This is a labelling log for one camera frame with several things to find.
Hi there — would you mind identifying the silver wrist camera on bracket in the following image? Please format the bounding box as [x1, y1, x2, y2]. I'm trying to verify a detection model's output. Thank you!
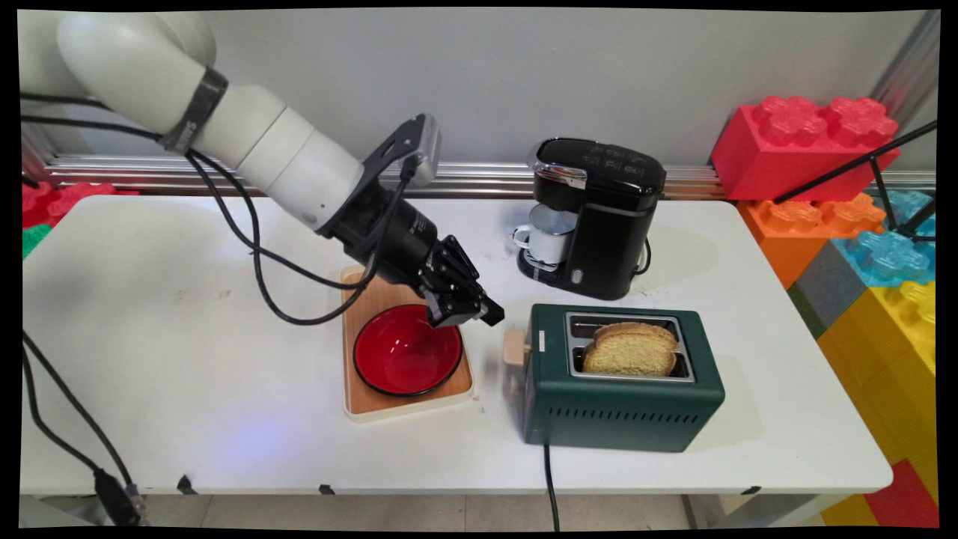
[363, 113, 443, 195]

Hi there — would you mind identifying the toast bread slice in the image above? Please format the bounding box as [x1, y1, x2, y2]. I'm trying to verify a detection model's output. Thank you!
[594, 322, 679, 353]
[582, 330, 677, 377]

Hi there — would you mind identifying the wooden tray with cream rim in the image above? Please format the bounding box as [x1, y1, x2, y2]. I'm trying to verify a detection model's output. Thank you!
[341, 264, 475, 421]

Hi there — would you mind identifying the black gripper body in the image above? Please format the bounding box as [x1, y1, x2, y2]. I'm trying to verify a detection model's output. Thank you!
[350, 189, 481, 301]

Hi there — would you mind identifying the black coffee machine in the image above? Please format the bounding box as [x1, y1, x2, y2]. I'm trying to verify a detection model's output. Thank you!
[516, 137, 667, 302]

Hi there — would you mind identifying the dark green toaster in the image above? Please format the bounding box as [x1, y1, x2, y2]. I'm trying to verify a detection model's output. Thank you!
[522, 303, 725, 454]

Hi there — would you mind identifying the beige toaster lever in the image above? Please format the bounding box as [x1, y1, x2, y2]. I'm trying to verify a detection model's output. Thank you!
[503, 326, 534, 368]

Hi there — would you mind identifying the large red toy brick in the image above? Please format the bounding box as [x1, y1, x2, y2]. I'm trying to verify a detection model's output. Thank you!
[710, 95, 901, 201]

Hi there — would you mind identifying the aluminium wall rail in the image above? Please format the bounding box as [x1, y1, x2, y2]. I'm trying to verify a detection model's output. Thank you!
[30, 154, 937, 200]

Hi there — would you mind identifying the black velcro arm strap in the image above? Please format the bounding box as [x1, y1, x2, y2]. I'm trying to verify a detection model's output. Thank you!
[161, 67, 230, 156]

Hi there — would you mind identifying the white enamel mug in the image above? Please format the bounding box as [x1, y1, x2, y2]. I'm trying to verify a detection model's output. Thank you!
[513, 204, 578, 265]

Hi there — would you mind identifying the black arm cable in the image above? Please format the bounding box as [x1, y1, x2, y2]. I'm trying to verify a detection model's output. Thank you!
[21, 112, 390, 525]
[21, 91, 409, 525]

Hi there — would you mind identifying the black tripod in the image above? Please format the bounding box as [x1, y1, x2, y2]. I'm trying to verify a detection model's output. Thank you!
[772, 120, 939, 242]

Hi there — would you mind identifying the red toy brick with studs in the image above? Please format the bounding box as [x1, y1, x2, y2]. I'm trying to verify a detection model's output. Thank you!
[22, 182, 140, 230]

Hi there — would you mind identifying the large yellow toy brick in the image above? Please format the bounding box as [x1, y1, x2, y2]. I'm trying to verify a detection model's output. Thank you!
[816, 281, 939, 504]

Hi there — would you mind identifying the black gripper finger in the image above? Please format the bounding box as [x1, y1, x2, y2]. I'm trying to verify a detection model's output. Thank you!
[449, 280, 507, 328]
[425, 291, 481, 329]

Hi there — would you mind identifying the large grey toy brick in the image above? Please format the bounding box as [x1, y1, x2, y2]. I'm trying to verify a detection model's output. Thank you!
[793, 240, 870, 332]

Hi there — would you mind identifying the small red toy brick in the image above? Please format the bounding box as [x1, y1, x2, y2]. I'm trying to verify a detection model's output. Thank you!
[864, 458, 939, 529]

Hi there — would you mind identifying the black toaster power cord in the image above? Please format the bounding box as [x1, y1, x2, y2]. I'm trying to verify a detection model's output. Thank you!
[542, 444, 562, 531]

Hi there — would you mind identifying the large orange toy brick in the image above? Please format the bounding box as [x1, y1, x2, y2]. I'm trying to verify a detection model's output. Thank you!
[737, 192, 888, 290]

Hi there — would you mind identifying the red bowl with black rim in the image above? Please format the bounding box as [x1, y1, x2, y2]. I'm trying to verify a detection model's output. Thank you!
[353, 304, 463, 398]

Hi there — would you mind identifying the green toy brick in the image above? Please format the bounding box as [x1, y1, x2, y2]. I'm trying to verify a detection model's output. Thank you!
[22, 223, 55, 260]

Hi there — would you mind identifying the large blue toy brick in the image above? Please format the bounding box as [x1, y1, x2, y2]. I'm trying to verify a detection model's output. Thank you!
[831, 189, 937, 288]

